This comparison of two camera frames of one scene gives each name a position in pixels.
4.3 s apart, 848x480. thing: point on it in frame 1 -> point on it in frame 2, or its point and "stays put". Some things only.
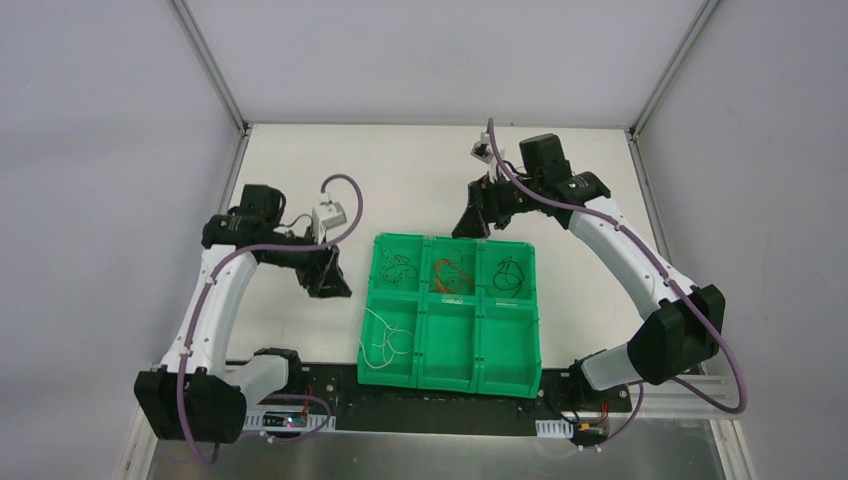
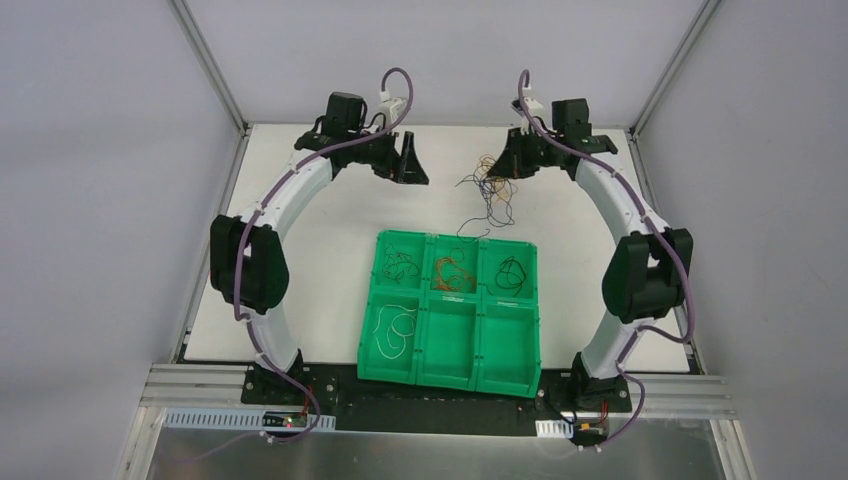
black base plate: x=336 y=402 stays put
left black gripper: x=317 y=266 -> x=400 y=158
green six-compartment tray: x=452 y=314 stays put
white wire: x=391 y=347 -> x=388 y=337
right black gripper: x=490 y=204 -> x=515 y=157
